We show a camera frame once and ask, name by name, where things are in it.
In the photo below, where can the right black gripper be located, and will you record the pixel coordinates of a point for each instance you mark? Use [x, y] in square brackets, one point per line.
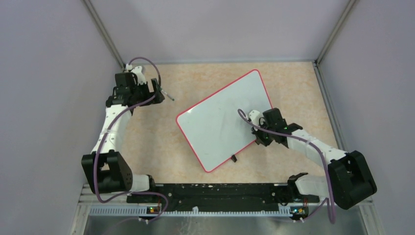
[264, 142]

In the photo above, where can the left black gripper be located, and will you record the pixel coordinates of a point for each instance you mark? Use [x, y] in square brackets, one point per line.
[158, 97]

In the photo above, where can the green capped whiteboard marker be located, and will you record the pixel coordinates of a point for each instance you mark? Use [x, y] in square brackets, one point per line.
[165, 93]

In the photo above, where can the white board with red frame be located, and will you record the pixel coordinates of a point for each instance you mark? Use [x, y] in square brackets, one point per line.
[213, 128]

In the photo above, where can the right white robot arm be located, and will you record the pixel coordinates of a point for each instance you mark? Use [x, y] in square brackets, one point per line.
[347, 178]

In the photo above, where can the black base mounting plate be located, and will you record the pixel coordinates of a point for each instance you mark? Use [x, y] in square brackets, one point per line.
[242, 197]

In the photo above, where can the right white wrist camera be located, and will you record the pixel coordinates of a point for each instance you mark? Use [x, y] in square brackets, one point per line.
[255, 118]

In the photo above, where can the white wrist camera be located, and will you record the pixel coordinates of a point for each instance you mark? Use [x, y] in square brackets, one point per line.
[139, 73]
[255, 118]

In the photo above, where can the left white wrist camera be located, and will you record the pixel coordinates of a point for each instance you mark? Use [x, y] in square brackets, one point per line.
[139, 73]

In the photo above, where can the white cable duct rail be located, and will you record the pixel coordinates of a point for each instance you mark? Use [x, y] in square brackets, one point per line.
[144, 211]

